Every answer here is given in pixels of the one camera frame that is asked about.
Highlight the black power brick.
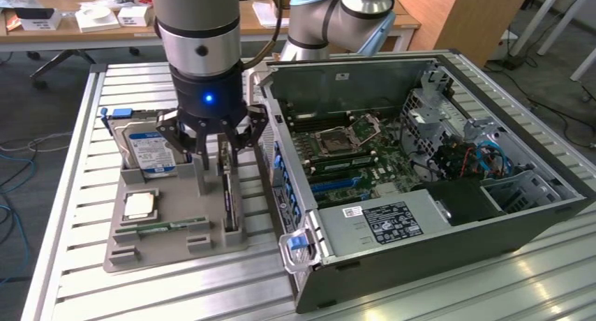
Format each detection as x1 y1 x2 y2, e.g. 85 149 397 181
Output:
500 55 526 71

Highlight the black open PC case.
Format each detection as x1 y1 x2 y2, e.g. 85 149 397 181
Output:
245 48 596 315

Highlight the hard disk in blue caddy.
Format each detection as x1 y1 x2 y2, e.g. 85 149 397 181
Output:
100 106 192 179

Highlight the red wire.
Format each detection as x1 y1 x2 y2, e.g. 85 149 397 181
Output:
461 144 477 177

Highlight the wooden cabinet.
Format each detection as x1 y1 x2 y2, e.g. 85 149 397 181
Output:
394 0 534 69

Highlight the silver disk bay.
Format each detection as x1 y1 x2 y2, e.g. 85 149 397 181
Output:
478 170 564 214

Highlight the metal socket cover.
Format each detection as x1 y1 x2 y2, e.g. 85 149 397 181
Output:
346 113 382 144

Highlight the silver drive cage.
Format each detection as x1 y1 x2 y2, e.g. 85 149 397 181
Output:
398 64 470 158

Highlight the white box with tape roll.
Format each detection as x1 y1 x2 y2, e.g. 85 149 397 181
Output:
73 5 121 34

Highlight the white floor cable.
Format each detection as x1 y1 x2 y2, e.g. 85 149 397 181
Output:
0 132 73 154

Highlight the blue expansion slot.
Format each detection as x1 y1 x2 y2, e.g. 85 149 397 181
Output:
309 176 364 193

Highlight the black chair base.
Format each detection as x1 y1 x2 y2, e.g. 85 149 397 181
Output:
26 47 140 90

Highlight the silver CPU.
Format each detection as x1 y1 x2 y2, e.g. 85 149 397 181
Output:
122 192 157 219

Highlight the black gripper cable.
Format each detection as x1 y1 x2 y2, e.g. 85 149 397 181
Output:
238 0 290 71

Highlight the blue wire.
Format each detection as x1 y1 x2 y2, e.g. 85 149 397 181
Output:
474 141 513 179

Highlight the black fan shroud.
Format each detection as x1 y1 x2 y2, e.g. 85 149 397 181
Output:
421 179 508 227

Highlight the white table frame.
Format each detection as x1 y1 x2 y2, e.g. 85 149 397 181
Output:
509 0 596 83

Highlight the green RAM stick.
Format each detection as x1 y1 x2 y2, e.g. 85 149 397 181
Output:
116 216 208 233

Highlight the white box printed label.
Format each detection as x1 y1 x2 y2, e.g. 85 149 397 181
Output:
116 6 154 28

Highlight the blue floor cable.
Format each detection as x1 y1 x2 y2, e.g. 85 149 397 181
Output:
0 153 38 287

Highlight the RAM stick white label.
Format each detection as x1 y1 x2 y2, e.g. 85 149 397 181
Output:
306 154 378 175

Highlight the wooden desk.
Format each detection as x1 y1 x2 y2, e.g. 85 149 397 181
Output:
0 0 422 62

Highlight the white paper stack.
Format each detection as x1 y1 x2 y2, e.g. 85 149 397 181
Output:
250 1 292 29

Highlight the white box red button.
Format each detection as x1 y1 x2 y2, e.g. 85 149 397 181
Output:
497 30 520 62

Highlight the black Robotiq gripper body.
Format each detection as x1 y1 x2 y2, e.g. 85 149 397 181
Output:
168 65 248 127

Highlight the CPU socket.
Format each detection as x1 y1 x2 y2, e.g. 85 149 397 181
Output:
316 127 354 158

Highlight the grey power supply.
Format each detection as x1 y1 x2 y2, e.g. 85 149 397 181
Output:
318 190 452 259

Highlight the Nvidia graphics card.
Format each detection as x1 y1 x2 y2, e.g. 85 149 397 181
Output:
216 134 241 233

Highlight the grey parts rack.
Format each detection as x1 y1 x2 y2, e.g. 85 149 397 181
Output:
101 149 250 274

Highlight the white box black lid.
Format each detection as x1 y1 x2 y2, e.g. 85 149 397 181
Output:
12 7 64 32

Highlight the green Dell motherboard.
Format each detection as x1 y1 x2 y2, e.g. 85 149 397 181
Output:
278 104 420 210

